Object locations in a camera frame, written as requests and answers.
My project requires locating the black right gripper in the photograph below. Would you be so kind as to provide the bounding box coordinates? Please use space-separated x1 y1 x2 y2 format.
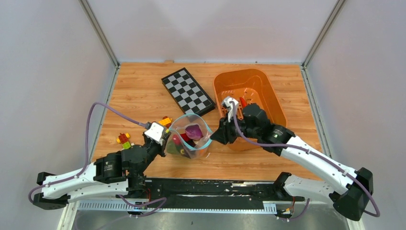
210 112 259 145

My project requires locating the green toy pepper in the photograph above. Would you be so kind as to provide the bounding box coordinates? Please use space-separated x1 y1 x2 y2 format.
166 141 183 155

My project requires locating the purple toy onion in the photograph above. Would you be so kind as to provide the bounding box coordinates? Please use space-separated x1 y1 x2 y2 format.
185 124 203 140

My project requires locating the clear zip top bag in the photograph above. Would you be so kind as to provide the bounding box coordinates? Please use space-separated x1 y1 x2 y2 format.
165 114 213 160

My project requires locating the red toy chili pepper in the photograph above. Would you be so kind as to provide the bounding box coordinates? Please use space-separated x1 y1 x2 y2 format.
180 133 193 143

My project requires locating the orange plastic basket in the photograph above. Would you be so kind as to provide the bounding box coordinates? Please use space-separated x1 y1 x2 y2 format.
213 69 294 151

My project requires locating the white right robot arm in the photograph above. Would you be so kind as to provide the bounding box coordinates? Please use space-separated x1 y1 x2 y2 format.
211 97 381 221

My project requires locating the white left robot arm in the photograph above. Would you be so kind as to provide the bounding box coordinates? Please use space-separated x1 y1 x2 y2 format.
30 134 169 210

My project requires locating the yellow toy brick car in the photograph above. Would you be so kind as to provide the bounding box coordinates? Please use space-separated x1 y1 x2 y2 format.
158 116 172 128

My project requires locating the red green toy brick car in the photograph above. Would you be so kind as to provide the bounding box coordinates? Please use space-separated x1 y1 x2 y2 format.
116 133 132 150

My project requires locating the orange red toy carrot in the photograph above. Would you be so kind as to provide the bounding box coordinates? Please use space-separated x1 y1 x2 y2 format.
239 97 248 109

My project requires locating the black white chessboard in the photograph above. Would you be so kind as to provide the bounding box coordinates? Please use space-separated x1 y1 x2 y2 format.
161 68 215 116

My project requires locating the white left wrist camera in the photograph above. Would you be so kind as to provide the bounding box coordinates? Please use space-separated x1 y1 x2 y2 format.
144 122 167 146

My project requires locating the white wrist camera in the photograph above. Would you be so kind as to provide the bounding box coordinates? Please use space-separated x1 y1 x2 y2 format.
222 96 239 123
144 122 167 146

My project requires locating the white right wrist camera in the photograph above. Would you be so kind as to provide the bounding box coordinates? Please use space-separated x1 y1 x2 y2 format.
222 96 239 123

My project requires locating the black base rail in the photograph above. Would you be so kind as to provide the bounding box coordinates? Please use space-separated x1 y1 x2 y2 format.
124 178 305 210

